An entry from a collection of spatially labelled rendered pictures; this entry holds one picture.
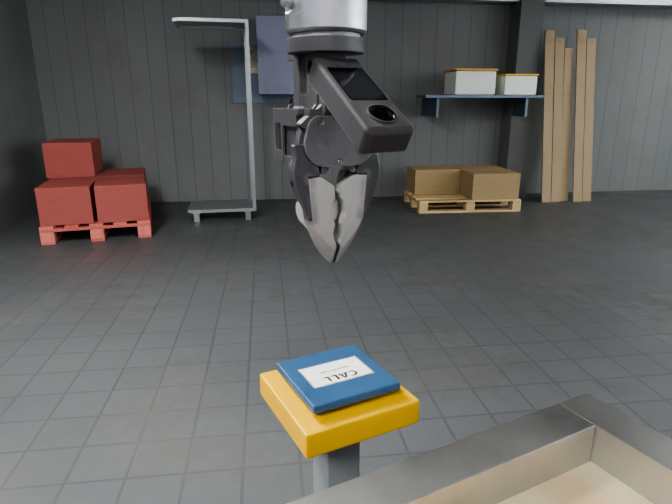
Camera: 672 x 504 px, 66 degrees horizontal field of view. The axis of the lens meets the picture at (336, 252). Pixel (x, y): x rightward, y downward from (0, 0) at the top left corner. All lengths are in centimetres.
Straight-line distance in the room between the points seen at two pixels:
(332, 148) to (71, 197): 482
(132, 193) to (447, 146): 408
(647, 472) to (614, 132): 792
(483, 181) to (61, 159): 447
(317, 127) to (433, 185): 602
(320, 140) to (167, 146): 647
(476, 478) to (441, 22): 694
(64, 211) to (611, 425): 504
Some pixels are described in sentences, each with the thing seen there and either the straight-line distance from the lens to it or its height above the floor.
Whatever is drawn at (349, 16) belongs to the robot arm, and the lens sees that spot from 49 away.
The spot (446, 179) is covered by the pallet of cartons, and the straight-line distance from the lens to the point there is 653.
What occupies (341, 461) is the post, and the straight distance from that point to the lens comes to 61.
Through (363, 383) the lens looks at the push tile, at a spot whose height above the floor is 97.
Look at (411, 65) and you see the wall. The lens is 707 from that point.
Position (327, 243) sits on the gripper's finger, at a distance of 51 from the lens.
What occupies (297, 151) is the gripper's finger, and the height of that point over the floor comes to 120.
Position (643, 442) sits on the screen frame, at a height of 99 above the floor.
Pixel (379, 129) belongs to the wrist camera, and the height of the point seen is 123.
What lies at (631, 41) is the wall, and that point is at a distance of 839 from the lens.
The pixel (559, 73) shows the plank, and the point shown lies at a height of 157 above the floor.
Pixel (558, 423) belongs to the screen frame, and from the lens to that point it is 49.
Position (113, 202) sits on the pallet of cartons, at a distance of 521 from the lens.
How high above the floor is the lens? 125
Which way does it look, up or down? 16 degrees down
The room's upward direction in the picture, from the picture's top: straight up
